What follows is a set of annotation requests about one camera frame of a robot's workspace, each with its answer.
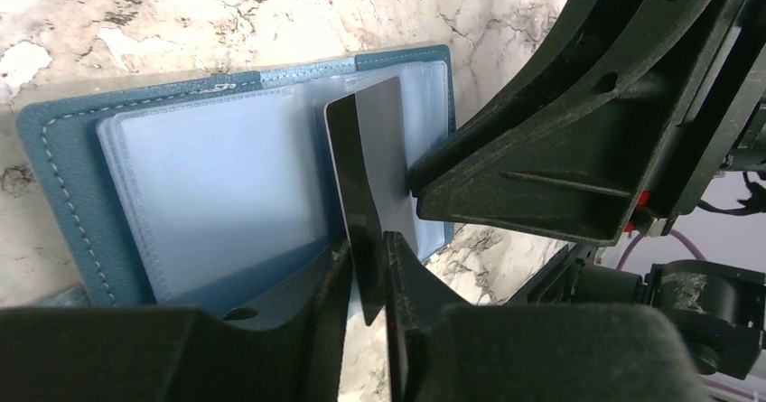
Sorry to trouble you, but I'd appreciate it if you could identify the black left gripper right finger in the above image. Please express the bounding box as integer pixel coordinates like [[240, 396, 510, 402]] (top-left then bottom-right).
[[382, 231, 708, 401]]

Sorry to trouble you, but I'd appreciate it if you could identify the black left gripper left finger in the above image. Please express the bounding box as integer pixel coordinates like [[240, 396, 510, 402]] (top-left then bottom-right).
[[1, 240, 352, 401]]

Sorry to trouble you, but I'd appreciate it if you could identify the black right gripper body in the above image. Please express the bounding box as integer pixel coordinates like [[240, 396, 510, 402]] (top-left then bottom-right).
[[510, 0, 765, 379]]

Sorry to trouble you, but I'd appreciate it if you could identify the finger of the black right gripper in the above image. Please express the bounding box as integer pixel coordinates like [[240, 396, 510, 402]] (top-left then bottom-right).
[[412, 0, 746, 196], [413, 46, 755, 248]]

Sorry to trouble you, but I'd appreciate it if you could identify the blue card holder wallet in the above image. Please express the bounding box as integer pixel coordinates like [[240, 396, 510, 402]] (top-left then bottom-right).
[[16, 44, 455, 315]]

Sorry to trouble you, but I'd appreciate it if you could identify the dark grey card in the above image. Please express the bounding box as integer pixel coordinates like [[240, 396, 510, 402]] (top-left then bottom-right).
[[323, 76, 417, 324]]

